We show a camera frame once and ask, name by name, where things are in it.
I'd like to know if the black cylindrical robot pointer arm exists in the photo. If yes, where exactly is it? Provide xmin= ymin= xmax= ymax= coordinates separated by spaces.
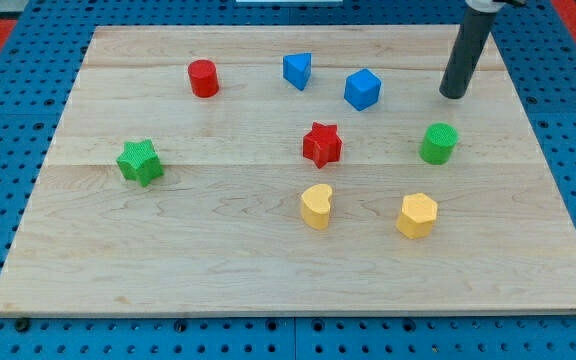
xmin=439 ymin=0 xmax=527 ymax=99

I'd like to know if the blue cube block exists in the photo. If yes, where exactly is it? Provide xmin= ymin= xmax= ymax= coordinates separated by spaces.
xmin=344 ymin=68 xmax=382 ymax=111

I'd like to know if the light wooden board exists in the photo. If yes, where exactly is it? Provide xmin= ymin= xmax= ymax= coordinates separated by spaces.
xmin=0 ymin=25 xmax=576 ymax=318

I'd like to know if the yellow heart block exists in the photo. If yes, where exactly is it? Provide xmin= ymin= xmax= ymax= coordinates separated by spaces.
xmin=300 ymin=184 xmax=333 ymax=230

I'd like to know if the red star block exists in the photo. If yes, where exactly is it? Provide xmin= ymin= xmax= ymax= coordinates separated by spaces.
xmin=302 ymin=122 xmax=343 ymax=168

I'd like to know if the blue triangular prism block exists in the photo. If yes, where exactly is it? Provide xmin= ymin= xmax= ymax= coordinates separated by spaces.
xmin=282 ymin=52 xmax=312 ymax=91

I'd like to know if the yellow hexagon block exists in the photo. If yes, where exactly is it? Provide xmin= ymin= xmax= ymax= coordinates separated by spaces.
xmin=395 ymin=193 xmax=438 ymax=239

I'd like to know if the red cylinder block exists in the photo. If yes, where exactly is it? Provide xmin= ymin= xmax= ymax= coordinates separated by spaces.
xmin=187 ymin=59 xmax=219 ymax=98

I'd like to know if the green star block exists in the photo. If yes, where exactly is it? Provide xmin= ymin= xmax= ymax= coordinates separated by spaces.
xmin=116 ymin=139 xmax=164 ymax=187

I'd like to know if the green cylinder block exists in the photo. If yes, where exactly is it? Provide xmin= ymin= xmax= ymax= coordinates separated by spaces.
xmin=419 ymin=123 xmax=459 ymax=165

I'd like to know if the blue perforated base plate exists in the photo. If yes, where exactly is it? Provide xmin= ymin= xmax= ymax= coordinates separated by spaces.
xmin=0 ymin=1 xmax=576 ymax=359

